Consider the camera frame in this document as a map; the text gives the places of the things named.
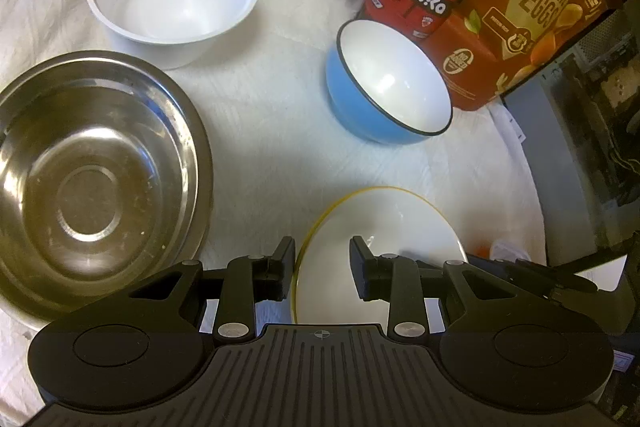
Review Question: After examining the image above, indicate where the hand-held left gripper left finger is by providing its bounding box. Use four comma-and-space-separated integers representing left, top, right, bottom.
128, 236, 296, 342

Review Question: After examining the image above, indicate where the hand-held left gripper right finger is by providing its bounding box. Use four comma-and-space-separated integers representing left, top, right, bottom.
348, 235, 521, 342

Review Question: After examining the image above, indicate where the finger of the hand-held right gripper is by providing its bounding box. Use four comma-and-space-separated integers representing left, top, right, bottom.
500, 257, 599, 301

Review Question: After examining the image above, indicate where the yellow-rimmed white plate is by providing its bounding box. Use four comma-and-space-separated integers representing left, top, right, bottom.
291, 187, 470, 325

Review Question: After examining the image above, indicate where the blue enamel bowl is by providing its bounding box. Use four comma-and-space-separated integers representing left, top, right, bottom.
325, 19, 453, 145

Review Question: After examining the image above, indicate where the stainless steel bowl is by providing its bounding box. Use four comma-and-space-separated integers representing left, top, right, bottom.
0, 50, 215, 323

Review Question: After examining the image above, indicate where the white textured tablecloth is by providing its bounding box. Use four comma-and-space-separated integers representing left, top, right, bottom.
0, 0, 548, 413

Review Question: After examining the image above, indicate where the grey computer case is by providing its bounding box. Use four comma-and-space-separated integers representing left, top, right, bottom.
502, 0, 640, 268

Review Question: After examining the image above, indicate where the orange snack bag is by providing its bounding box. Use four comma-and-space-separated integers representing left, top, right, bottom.
443, 0, 623, 112

